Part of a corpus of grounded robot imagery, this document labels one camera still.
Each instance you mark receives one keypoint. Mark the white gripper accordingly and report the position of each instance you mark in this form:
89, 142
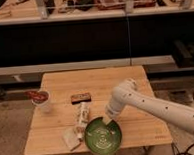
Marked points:
112, 111

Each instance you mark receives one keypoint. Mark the green ceramic bowl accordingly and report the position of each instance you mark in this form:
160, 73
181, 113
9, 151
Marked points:
103, 139

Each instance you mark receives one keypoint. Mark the white tube package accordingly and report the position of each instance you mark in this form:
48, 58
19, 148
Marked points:
82, 119

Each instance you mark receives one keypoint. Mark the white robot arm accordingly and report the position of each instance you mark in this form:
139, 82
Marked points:
126, 93

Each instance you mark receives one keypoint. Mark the brown chocolate bar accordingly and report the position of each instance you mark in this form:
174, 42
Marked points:
84, 97

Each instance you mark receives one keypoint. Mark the white cup with red lid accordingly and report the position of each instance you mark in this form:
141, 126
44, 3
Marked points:
41, 99

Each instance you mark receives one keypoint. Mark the dark box on right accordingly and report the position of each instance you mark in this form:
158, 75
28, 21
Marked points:
183, 53

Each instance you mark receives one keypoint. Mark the background shelf unit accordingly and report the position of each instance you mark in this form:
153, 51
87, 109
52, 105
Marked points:
29, 11

